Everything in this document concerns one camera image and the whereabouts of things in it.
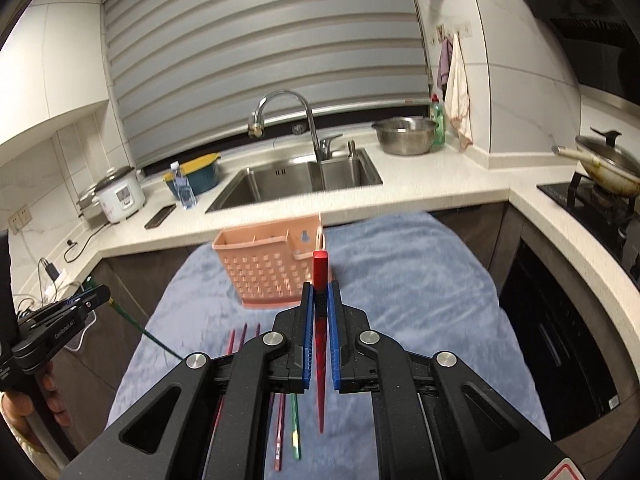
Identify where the purple hanging cloth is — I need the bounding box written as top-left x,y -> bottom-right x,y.
436,37 -> 454,89

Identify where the green dish soap bottle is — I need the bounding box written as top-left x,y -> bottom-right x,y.
430,94 -> 446,146

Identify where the white wall cabinet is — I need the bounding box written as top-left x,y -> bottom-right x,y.
0,2 -> 111,147

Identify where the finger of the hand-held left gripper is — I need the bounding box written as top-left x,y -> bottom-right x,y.
29,284 -> 112,329

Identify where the black power cable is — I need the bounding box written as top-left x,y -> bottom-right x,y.
64,220 -> 112,264

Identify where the black built-in oven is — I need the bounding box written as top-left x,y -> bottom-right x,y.
500,240 -> 622,442

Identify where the black range hood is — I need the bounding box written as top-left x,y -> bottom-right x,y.
502,0 -> 640,99

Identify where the white hanging cloth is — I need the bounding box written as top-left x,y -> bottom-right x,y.
444,35 -> 474,151

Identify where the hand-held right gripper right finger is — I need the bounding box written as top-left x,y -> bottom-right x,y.
327,282 -> 582,480

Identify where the stainless steel sink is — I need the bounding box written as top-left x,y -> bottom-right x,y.
205,147 -> 384,213

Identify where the blue fleece towel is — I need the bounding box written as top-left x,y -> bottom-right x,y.
107,211 -> 552,480

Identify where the green patterned chopstick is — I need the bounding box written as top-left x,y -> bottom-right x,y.
289,393 -> 303,460
106,298 -> 184,360

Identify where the black gas stove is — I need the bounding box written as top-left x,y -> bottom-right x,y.
537,172 -> 640,267

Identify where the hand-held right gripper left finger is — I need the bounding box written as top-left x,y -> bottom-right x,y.
59,281 -> 316,480

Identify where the yellow and blue basin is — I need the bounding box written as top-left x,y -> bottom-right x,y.
164,152 -> 222,196

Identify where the white rice cooker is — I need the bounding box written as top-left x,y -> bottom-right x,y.
94,166 -> 147,224

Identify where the clear water bottle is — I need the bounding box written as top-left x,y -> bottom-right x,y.
170,161 -> 196,210

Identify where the pink perforated utensil basket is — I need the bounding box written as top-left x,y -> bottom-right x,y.
212,212 -> 335,310

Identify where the grey striped window blind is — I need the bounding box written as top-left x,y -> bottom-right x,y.
101,0 -> 432,168

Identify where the wok with glass lid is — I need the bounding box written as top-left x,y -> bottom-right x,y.
551,129 -> 640,198

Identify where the steel steamer pot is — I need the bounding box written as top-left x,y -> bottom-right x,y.
76,185 -> 104,221

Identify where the chrome gooseneck faucet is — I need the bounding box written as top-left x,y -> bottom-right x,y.
246,90 -> 346,163

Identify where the person's left hand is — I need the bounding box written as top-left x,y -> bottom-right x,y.
0,372 -> 62,439

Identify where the black smartphone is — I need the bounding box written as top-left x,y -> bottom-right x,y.
144,204 -> 177,230

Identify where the stainless steel bowl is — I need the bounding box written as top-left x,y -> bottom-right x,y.
371,116 -> 440,156

